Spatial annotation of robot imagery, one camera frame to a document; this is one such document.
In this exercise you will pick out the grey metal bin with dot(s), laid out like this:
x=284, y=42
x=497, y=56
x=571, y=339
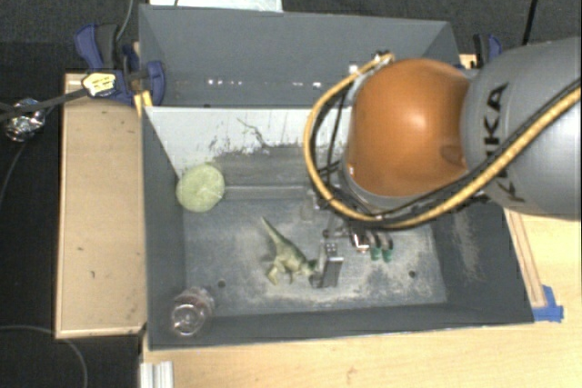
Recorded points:
x=282, y=59

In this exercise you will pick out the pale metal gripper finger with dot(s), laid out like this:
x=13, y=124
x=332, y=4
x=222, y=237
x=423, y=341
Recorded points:
x=309, y=208
x=332, y=269

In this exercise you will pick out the pale wood flat board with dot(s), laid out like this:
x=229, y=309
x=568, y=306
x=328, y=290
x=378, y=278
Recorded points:
x=102, y=218

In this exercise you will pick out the pale green ball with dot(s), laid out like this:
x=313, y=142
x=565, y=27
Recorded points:
x=200, y=188

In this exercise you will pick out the green toy dinosaur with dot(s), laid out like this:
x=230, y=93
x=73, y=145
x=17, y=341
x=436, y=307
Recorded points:
x=291, y=259

